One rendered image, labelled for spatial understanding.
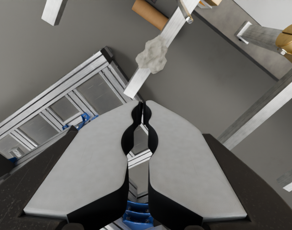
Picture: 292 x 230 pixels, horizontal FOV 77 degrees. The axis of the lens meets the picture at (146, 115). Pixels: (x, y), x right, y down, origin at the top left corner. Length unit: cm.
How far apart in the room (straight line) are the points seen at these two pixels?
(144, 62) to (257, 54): 40
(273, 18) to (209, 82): 77
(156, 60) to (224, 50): 101
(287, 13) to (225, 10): 25
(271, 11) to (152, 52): 46
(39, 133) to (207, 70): 131
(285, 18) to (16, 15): 142
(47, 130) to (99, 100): 48
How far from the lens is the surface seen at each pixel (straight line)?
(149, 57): 44
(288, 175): 67
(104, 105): 127
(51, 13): 54
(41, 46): 151
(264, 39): 53
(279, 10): 80
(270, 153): 209
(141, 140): 140
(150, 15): 122
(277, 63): 75
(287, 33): 45
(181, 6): 32
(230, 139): 47
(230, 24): 65
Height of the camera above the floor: 130
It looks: 60 degrees down
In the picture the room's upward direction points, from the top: 179 degrees counter-clockwise
